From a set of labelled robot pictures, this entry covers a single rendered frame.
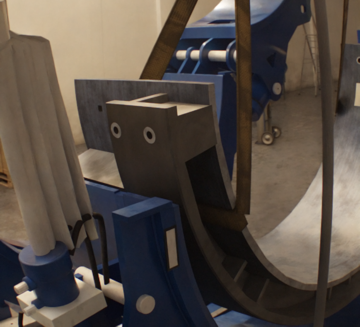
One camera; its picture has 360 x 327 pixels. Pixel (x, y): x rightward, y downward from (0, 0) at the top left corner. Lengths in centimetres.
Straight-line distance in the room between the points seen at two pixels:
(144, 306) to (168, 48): 105
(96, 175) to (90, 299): 59
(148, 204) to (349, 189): 197
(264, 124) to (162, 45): 917
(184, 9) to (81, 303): 121
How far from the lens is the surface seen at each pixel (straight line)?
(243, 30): 201
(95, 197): 188
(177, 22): 225
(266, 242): 313
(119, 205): 179
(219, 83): 461
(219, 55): 487
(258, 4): 542
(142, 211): 153
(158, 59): 225
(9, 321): 362
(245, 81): 196
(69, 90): 1229
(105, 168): 206
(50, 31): 1197
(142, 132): 168
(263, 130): 1140
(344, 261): 286
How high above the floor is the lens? 261
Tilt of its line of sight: 13 degrees down
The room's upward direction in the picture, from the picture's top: 4 degrees counter-clockwise
